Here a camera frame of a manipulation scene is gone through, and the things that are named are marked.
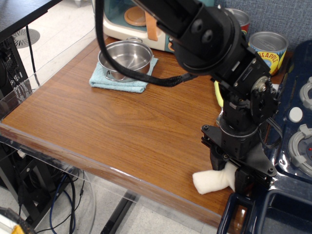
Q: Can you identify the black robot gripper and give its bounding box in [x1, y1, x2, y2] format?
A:
[201, 123, 277, 194]

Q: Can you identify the tomato sauce can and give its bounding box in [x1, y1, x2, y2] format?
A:
[226, 8, 251, 37]

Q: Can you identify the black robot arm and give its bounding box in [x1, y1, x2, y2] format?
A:
[136, 0, 279, 193]

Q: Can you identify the stainless steel pot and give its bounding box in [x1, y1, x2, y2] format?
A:
[98, 38, 154, 82]

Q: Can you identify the black table leg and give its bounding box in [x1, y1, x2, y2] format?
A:
[100, 193, 137, 234]

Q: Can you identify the blue cable under table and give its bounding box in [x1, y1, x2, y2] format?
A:
[49, 174, 76, 234]

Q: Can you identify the black side desk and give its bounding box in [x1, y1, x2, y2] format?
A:
[0, 0, 61, 98]

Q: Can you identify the black cable under table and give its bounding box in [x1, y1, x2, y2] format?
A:
[35, 170, 86, 234]

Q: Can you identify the toy microwave oven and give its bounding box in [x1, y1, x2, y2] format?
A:
[103, 0, 174, 53]

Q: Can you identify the spoon with green handle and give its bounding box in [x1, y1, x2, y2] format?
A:
[214, 81, 224, 126]

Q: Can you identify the pineapple slices can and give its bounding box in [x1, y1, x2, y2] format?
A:
[249, 31, 289, 76]

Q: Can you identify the dark blue toy stove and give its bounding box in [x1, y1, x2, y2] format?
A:
[217, 40, 312, 234]

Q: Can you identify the white stove knob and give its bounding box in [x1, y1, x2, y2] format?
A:
[272, 84, 279, 90]

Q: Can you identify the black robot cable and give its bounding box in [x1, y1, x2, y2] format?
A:
[94, 0, 198, 87]

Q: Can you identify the light blue folded cloth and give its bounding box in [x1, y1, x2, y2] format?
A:
[89, 62, 148, 93]

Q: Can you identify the plush mushroom toy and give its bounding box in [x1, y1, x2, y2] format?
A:
[192, 162, 237, 195]

